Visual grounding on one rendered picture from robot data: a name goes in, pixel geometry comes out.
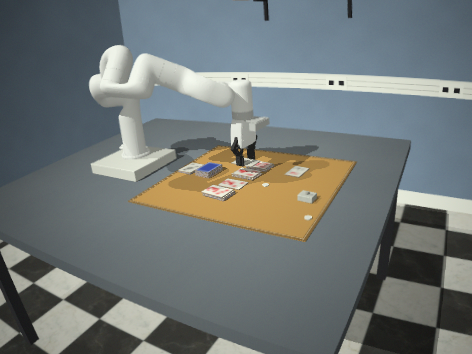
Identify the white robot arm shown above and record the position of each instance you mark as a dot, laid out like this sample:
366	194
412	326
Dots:
149	70

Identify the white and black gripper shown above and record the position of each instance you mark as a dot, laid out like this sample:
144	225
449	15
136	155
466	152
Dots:
241	134

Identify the orange-tan rectangular mat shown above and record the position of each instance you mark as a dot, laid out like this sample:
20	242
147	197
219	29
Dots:
273	208

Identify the blue card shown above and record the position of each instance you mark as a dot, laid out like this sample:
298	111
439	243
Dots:
208	167

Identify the orange square mat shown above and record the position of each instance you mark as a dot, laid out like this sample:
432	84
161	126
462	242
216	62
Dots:
246	227

